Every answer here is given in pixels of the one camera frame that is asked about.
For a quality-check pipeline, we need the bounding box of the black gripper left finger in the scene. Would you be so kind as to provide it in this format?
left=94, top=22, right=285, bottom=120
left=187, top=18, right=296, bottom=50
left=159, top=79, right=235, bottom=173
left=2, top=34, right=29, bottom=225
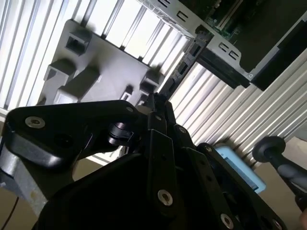
left=4, top=92, right=181, bottom=218

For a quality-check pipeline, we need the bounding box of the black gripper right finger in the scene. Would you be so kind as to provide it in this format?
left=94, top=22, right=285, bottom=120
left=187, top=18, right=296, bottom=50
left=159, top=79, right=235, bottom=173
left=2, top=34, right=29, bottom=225
left=157, top=95, right=288, bottom=230

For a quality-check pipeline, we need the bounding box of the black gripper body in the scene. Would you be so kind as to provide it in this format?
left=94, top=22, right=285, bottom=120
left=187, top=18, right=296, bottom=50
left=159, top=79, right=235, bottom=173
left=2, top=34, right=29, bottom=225
left=33, top=153, right=216, bottom=230

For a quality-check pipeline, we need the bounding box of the RAM stick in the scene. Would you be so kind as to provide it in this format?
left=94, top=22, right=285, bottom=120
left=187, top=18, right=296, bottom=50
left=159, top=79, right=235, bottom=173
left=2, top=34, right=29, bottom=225
left=153, top=30, right=210, bottom=101

